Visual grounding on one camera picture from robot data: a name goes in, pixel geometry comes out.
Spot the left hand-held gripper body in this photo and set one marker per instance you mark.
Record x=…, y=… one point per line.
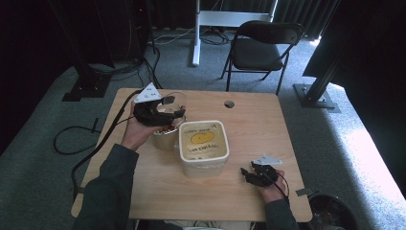
x=148, y=111

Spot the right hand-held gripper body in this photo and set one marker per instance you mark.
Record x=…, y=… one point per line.
x=265, y=175

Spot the foil container with food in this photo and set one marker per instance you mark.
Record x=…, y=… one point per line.
x=164, y=140

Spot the person's right hand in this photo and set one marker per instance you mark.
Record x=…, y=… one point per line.
x=273, y=191

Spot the person's left hand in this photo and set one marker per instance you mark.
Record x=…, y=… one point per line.
x=137, y=134

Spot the white square tub yellow label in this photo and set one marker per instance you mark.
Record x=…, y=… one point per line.
x=204, y=143

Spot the grey tape strip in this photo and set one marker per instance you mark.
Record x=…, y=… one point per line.
x=80, y=190
x=304, y=192

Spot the black stand with square base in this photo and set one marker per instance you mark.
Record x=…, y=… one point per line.
x=86, y=86

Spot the black round bin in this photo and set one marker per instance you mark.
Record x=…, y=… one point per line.
x=332, y=212

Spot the black slanted stand with base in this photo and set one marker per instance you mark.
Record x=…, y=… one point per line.
x=316, y=92

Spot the black folding chair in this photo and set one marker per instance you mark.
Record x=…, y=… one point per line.
x=258, y=52

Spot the white desk frame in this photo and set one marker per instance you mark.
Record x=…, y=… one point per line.
x=223, y=18

